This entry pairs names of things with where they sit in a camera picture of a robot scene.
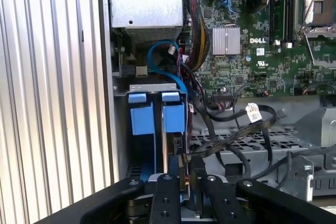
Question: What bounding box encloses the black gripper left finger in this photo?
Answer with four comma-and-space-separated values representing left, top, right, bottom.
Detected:
34, 155, 182, 224

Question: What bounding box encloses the black open PC case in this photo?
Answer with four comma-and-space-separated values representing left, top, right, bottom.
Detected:
96, 0, 336, 224

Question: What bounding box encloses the grey metal drive bracket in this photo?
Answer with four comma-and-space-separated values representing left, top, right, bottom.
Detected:
293, 95, 336, 204

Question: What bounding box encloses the black disk power wire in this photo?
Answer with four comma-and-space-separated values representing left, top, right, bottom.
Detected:
181, 61, 224, 156

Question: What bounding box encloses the black wire white tag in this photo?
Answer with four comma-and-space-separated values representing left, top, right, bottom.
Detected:
187, 102, 278, 156

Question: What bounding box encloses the green motherboard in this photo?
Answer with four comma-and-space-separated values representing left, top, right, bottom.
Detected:
183, 0, 336, 104

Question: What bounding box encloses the silver power supply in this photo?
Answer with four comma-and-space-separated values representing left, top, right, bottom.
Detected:
106, 0, 184, 42

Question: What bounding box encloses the metal socket cover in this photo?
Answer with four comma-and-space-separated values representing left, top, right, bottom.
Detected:
303, 24, 336, 68

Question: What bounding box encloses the silver chipset heatsink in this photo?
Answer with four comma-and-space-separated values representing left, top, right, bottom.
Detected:
212, 26, 241, 56

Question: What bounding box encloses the blue flat wire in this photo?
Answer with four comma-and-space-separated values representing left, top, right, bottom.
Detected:
148, 39, 187, 96
222, 0, 235, 18

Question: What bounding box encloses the black yellow power cable bundle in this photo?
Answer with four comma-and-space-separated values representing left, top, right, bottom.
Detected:
185, 0, 211, 71

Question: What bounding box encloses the black RAM slot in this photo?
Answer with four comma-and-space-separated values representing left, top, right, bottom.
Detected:
269, 0, 281, 46
282, 0, 295, 48

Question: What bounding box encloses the CPU socket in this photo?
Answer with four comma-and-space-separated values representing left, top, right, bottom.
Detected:
296, 0, 336, 33

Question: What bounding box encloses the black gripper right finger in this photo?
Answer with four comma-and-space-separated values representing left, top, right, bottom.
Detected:
193, 155, 336, 224

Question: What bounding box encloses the hard disk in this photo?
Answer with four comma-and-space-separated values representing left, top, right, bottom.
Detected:
154, 91, 190, 204
128, 91, 158, 183

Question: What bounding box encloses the round black wire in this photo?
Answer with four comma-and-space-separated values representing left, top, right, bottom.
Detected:
215, 150, 255, 183

